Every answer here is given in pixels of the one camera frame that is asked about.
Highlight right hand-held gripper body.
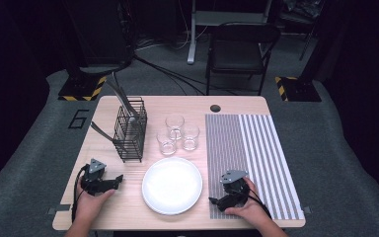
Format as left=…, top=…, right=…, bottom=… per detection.
left=219, top=169, right=251, bottom=209

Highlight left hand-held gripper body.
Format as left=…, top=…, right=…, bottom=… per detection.
left=80, top=158, right=113, bottom=198

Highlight black wire cutlery basket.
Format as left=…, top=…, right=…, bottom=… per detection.
left=112, top=96, right=148, bottom=164

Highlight white round plate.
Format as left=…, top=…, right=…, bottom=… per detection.
left=141, top=156, right=204, bottom=216

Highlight person's left hand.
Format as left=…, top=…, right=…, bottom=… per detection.
left=75, top=183, right=116, bottom=225

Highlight person's right hand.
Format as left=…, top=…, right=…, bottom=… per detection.
left=225, top=177, right=271, bottom=228

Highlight clear drinking glass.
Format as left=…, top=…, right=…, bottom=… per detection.
left=164, top=114, right=186, bottom=141
left=156, top=129, right=179, bottom=157
left=181, top=123, right=201, bottom=152

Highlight striped grey white placemat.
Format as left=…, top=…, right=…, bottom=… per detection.
left=204, top=113, right=305, bottom=220

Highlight hazard-striped black stand base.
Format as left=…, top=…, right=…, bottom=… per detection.
left=274, top=76, right=323, bottom=103
left=57, top=75, right=108, bottom=102

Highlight black folding chair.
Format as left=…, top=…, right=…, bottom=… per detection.
left=205, top=21, right=281, bottom=97

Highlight black cabinet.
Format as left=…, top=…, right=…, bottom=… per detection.
left=62, top=0, right=136, bottom=68

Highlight crumpled grey plastic sheet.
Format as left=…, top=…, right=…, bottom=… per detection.
left=281, top=0, right=325, bottom=21

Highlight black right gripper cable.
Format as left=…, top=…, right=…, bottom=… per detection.
left=246, top=184, right=273, bottom=220

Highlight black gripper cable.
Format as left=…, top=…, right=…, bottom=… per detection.
left=71, top=164, right=90, bottom=223
left=246, top=184, right=273, bottom=220

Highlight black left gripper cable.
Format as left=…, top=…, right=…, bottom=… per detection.
left=71, top=164, right=90, bottom=223

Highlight silver utensil handle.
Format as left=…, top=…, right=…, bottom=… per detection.
left=111, top=71, right=140, bottom=119
left=106, top=80, right=136, bottom=119

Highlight black floor cables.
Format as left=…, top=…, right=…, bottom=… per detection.
left=132, top=53, right=240, bottom=97

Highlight white floor cable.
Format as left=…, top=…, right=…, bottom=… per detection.
left=134, top=31, right=191, bottom=52

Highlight white desk frame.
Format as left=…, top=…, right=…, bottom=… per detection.
left=187, top=0, right=274, bottom=65

